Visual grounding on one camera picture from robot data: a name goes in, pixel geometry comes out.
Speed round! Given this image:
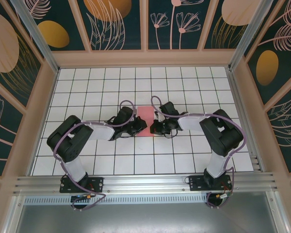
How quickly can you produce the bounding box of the pink square cloth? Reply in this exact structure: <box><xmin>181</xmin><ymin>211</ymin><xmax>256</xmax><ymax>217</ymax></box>
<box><xmin>136</xmin><ymin>105</ymin><xmax>153</xmax><ymax>137</ymax></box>

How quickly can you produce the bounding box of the grey metal panel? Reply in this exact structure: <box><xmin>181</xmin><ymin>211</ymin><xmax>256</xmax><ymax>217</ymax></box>
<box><xmin>13</xmin><ymin>203</ymin><xmax>283</xmax><ymax>233</ymax></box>

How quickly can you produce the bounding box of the small controller board with connector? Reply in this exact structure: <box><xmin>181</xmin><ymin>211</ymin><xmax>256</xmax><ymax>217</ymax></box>
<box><xmin>71</xmin><ymin>193</ymin><xmax>95</xmax><ymax>202</ymax></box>
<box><xmin>215</xmin><ymin>191</ymin><xmax>234</xmax><ymax>200</ymax></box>

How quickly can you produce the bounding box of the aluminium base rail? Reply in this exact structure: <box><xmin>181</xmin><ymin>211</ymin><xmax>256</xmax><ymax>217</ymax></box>
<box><xmin>13</xmin><ymin>172</ymin><xmax>279</xmax><ymax>195</ymax></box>

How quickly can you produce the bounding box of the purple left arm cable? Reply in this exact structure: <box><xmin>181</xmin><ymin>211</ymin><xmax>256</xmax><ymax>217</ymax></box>
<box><xmin>53</xmin><ymin>100</ymin><xmax>137</xmax><ymax>212</ymax></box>

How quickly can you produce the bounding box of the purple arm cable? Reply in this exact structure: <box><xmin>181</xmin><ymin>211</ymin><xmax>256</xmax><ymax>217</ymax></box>
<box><xmin>150</xmin><ymin>95</ymin><xmax>248</xmax><ymax>210</ymax></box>
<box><xmin>53</xmin><ymin>100</ymin><xmax>137</xmax><ymax>212</ymax></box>

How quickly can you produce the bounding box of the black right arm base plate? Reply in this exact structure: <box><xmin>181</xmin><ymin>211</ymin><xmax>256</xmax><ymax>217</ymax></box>
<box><xmin>188</xmin><ymin>175</ymin><xmax>233</xmax><ymax>192</ymax></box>

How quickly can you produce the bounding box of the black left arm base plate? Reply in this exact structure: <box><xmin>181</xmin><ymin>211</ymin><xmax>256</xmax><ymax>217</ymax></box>
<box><xmin>60</xmin><ymin>177</ymin><xmax>105</xmax><ymax>194</ymax></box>

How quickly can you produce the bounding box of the aluminium side rail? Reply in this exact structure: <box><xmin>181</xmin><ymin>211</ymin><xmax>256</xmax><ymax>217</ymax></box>
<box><xmin>226</xmin><ymin>68</ymin><xmax>263</xmax><ymax>172</ymax></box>

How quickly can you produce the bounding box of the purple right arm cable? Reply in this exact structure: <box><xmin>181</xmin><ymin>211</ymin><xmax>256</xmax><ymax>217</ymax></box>
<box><xmin>150</xmin><ymin>95</ymin><xmax>248</xmax><ymax>210</ymax></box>

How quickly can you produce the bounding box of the aluminium corner post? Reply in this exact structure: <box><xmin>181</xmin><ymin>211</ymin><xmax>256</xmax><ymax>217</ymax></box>
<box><xmin>10</xmin><ymin>0</ymin><xmax>61</xmax><ymax>74</ymax></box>
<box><xmin>227</xmin><ymin>0</ymin><xmax>274</xmax><ymax>71</ymax></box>

